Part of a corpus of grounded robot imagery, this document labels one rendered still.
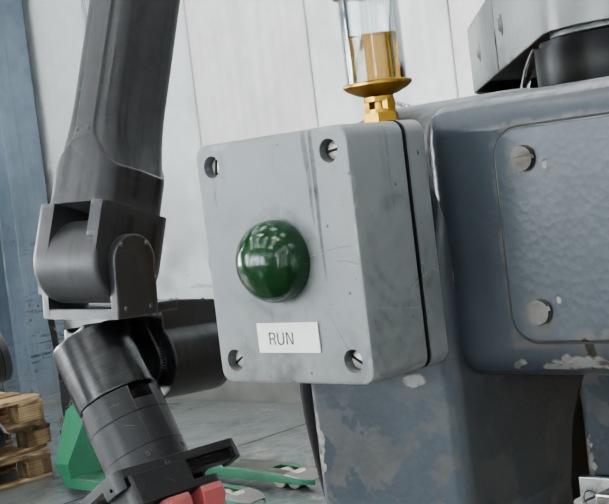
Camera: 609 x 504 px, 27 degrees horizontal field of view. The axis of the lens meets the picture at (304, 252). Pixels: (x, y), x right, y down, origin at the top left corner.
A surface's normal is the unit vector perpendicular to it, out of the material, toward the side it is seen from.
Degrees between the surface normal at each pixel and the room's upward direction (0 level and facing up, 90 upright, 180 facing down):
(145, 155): 80
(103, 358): 64
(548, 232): 90
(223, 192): 90
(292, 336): 90
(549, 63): 90
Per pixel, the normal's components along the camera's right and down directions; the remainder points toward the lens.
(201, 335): 0.62, -0.52
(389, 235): 0.74, -0.05
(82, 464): 0.69, -0.30
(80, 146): -0.65, -0.21
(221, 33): -0.67, 0.12
